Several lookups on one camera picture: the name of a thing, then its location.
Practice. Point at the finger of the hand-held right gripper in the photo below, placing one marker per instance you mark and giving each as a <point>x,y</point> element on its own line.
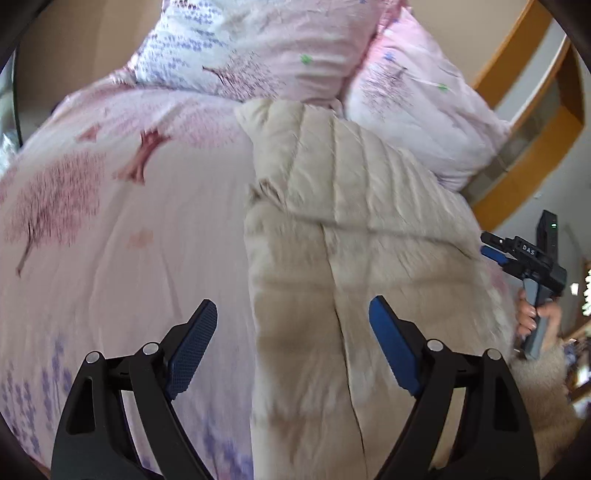
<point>494,239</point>
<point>491,254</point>

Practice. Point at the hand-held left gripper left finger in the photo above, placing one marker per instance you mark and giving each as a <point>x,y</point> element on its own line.
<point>194,350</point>

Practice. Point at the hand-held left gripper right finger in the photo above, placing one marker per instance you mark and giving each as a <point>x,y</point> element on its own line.
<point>395,346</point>

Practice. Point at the beige quilted down jacket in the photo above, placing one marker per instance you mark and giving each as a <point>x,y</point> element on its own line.
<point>346,230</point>

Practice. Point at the person's right forearm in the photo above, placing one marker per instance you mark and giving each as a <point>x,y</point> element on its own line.
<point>540,392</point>

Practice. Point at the person's right hand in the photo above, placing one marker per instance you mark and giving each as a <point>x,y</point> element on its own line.
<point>524,314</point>

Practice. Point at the pink tree-print bed sheet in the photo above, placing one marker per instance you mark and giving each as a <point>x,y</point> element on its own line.
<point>115,254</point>

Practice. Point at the pink pillow with green flowers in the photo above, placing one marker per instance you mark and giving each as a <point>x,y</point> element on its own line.
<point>415,115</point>

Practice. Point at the pink pillow with purple print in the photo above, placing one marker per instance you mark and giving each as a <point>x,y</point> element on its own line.
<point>258,46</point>

